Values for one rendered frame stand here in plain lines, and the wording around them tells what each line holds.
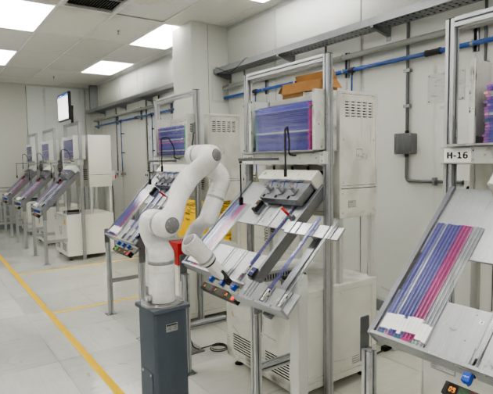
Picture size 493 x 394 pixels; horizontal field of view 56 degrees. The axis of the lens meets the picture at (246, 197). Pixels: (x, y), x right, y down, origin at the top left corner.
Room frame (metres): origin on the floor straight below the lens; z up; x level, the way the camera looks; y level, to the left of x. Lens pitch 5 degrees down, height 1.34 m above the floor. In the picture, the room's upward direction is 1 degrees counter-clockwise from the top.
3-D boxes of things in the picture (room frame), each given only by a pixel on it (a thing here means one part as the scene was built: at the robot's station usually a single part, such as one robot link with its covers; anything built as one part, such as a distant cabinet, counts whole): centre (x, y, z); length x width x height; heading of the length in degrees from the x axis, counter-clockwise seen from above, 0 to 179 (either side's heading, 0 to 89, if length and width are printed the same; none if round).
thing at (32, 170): (9.12, 4.04, 0.95); 1.37 x 0.82 x 1.90; 125
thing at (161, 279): (2.07, 0.39, 0.79); 0.19 x 0.19 x 0.18
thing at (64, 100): (6.66, 2.50, 2.10); 0.58 x 0.14 x 0.41; 35
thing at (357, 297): (2.89, -0.32, 0.31); 0.70 x 0.65 x 0.62; 35
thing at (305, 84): (3.03, -0.44, 1.82); 0.68 x 0.30 x 0.20; 35
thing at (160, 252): (2.09, 0.41, 1.00); 0.19 x 0.12 x 0.24; 41
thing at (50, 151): (7.93, 3.22, 0.95); 1.37 x 0.82 x 1.90; 125
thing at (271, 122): (2.77, -0.25, 1.52); 0.51 x 0.13 x 0.27; 35
